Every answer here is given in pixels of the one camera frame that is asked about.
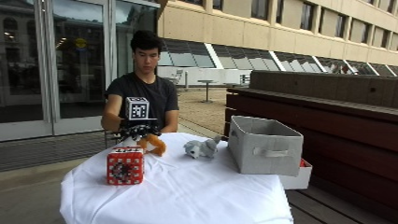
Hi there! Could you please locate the grey fabric storage bin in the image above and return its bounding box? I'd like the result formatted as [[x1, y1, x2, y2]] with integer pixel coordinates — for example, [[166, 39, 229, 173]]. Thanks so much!
[[227, 115, 305, 177]]

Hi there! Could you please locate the white marker cube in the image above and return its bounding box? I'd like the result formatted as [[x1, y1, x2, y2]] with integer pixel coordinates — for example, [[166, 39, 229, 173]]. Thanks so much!
[[124, 96, 151, 121]]

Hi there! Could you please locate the orange and white soft toy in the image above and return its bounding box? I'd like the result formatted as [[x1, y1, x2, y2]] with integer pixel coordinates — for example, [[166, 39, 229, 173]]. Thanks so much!
[[123, 133, 168, 158]]

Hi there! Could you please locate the dark wooden bench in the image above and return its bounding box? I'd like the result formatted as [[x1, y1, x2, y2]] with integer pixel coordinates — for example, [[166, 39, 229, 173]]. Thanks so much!
[[223, 70, 398, 224]]

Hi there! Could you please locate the white tablecloth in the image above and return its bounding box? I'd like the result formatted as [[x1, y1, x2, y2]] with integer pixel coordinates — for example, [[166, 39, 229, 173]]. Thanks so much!
[[59, 132, 295, 224]]

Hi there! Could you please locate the grey soft toy animal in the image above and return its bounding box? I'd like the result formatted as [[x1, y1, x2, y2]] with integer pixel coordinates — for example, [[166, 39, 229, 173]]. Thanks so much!
[[183, 135, 223, 160]]

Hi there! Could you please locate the round standing table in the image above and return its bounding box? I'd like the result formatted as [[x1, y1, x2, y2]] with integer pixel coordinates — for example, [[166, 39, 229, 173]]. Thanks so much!
[[198, 78, 218, 104]]

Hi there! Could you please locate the white box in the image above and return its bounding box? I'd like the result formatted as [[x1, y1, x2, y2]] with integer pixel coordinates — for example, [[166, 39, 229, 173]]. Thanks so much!
[[277, 158, 313, 190]]

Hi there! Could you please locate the the person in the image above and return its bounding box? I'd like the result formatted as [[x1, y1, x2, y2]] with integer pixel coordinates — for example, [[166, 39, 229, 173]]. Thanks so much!
[[100, 29, 180, 134]]

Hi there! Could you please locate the red checkered plush cube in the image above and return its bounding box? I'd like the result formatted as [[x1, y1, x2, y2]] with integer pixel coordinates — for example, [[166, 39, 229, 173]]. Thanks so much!
[[106, 147, 146, 187]]

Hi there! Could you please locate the glass door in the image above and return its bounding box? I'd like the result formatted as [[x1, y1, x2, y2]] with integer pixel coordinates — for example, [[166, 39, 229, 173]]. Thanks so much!
[[0, 0, 162, 143]]

